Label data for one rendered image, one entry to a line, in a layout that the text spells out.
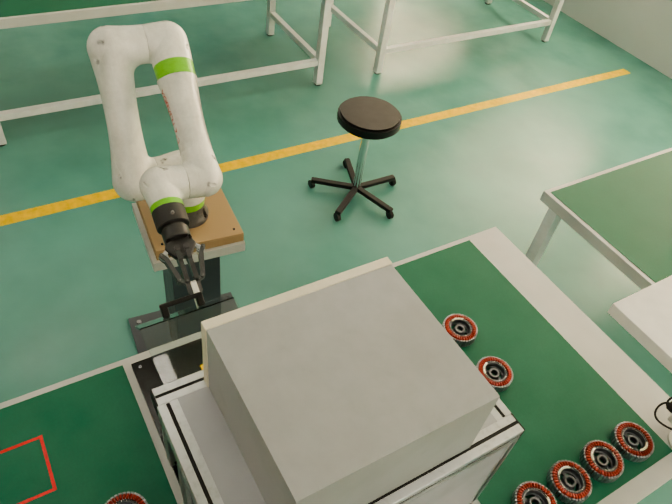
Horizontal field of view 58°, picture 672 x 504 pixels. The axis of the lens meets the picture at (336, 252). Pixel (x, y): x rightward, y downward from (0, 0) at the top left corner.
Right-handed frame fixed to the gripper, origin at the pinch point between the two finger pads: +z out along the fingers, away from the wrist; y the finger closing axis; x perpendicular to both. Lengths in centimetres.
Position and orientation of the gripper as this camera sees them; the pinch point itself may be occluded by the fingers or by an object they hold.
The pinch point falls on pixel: (196, 294)
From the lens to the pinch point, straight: 165.9
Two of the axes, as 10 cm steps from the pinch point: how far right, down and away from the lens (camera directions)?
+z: 3.8, 8.7, -3.2
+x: 2.8, -4.4, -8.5
